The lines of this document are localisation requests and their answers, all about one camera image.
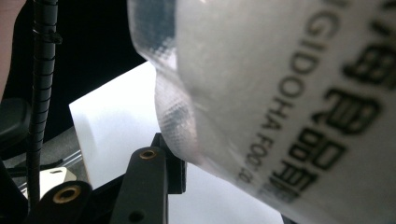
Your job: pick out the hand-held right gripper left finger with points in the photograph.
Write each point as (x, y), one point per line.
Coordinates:
(146, 186)

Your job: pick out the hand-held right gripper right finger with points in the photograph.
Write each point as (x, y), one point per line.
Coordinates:
(288, 221)

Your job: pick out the red and clear spout pouch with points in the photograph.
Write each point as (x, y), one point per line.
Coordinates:
(264, 93)

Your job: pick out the white paper sheet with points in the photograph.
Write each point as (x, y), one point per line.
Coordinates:
(124, 118)

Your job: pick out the metal floor rail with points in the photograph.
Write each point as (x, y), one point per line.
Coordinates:
(68, 160)

